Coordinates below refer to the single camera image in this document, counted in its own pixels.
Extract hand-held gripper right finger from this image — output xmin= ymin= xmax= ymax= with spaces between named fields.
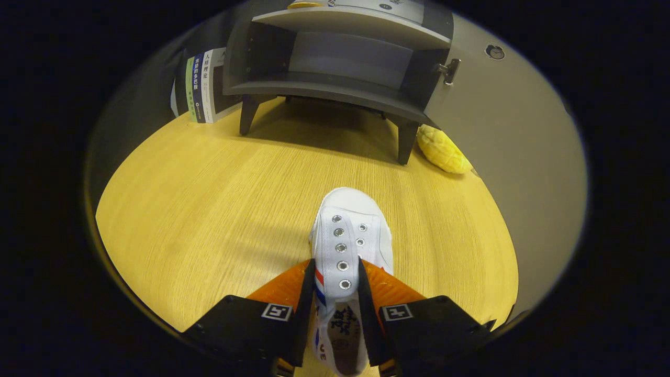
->
xmin=358 ymin=257 xmax=497 ymax=377

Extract yellow bun-shaped toy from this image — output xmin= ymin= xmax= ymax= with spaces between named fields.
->
xmin=416 ymin=124 xmax=474 ymax=175

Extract white canvas shoe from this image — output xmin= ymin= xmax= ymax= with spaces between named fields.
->
xmin=309 ymin=187 xmax=394 ymax=376

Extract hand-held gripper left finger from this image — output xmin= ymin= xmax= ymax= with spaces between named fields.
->
xmin=181 ymin=258 xmax=316 ymax=377

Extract dark grey shoe cabinet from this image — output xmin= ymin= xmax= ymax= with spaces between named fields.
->
xmin=222 ymin=0 xmax=456 ymax=165

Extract dark blue spine book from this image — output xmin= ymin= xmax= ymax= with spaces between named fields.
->
xmin=193 ymin=51 xmax=208 ymax=123

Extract white spine book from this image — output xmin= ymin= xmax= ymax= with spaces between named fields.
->
xmin=202 ymin=48 xmax=244 ymax=124

